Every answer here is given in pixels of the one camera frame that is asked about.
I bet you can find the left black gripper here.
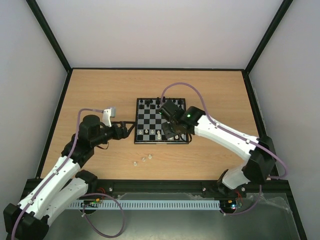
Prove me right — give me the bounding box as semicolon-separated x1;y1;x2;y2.
92;121;137;147

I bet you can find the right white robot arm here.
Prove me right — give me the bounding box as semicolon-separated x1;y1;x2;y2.
159;100;276;196

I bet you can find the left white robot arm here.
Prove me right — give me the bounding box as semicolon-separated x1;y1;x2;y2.
3;114;134;240

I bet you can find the green circuit board right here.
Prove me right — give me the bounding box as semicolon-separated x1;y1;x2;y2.
221;198;244;210

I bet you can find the black and silver chessboard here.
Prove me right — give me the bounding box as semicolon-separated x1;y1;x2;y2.
134;97;191;145

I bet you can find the black queen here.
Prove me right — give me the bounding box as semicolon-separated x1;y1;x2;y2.
155;97;161;105

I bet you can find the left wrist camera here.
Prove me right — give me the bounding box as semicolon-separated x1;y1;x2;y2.
102;107;116;127

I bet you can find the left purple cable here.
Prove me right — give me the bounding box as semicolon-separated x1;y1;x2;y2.
11;108;106;240

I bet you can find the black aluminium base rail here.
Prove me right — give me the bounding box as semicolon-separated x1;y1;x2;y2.
20;178;292;200

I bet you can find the white slotted cable duct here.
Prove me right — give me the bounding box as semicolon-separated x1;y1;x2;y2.
67;200;221;211

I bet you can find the purple cable loop front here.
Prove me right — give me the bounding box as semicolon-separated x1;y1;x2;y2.
82;192;126;237

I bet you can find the black enclosure frame right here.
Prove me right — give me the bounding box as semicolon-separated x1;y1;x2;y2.
243;0;308;240

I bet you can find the black enclosure frame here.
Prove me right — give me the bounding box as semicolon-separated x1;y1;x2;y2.
243;0;308;240
26;0;73;179

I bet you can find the black enclosure frame left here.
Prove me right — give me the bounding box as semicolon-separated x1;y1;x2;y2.
26;0;73;179

